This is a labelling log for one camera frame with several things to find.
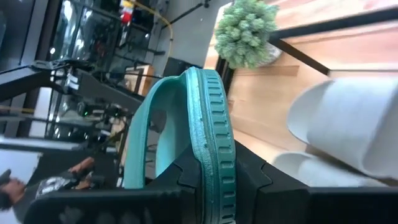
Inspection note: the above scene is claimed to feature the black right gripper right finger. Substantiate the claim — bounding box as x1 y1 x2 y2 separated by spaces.
234 139 398 224

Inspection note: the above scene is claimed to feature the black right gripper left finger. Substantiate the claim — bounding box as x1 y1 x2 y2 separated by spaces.
23 145 205 224

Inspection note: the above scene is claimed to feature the grey rubber slide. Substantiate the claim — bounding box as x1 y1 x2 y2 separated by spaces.
285 77 398 182

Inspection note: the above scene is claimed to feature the green rubber slide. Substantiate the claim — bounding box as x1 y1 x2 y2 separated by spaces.
123 66 238 224

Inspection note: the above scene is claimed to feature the black metal shoe shelf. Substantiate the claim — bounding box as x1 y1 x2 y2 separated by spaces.
267 7 398 77

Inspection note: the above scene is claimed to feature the person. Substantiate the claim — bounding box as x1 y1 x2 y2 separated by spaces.
0 156 96 223

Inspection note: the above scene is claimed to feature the light wooden box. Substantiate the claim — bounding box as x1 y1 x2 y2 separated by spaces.
124 64 155 96

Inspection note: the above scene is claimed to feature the green plant in white pot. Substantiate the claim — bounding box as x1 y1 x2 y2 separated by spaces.
213 0 283 70

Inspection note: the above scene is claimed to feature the red and yellow toy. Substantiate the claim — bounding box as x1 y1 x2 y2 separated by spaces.
119 0 135 25

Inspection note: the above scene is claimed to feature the yellow cable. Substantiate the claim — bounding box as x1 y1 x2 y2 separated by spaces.
132 0 174 42

